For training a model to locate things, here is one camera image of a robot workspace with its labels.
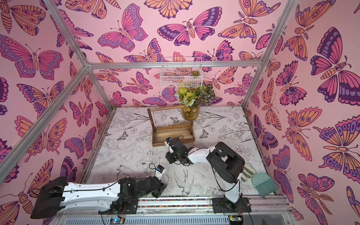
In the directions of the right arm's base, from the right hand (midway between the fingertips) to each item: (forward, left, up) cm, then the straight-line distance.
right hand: (168, 154), depth 92 cm
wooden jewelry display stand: (+16, +8, -1) cm, 18 cm away
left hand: (-19, -1, +2) cm, 20 cm away
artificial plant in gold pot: (+35, -15, +17) cm, 42 cm away
